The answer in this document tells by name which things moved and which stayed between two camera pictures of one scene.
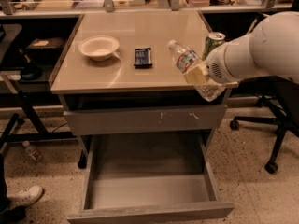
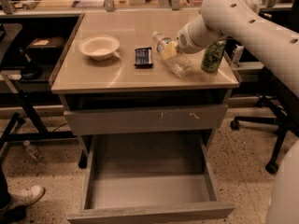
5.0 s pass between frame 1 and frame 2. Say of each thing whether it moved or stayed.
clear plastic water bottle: moved
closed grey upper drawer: stayed
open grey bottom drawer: stayed
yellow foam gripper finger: moved
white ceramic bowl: stayed
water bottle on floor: stayed
